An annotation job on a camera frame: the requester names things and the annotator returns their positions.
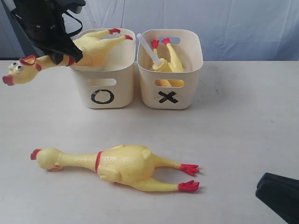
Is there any cream bin with X mark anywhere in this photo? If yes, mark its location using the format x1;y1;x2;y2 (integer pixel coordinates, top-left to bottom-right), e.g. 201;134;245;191
137;29;203;110

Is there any cream bin with O mark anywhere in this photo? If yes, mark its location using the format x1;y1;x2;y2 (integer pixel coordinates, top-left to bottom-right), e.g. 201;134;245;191
70;28;135;109

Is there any yellow rubber chicken with head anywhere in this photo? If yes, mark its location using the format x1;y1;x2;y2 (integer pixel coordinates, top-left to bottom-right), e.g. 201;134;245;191
2;28;133;86

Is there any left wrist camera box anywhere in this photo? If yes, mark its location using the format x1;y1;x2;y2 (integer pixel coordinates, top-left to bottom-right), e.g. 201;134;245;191
67;0;86;14

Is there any yellow rubber chicken front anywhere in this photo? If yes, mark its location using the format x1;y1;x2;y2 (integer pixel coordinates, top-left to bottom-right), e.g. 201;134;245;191
30;145;199;192

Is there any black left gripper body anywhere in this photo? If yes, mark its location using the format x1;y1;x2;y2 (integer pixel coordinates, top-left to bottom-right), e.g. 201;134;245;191
14;0;70;50

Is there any headless yellow rubber chicken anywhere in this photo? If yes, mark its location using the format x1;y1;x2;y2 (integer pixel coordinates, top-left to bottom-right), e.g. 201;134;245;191
137;34;184;87

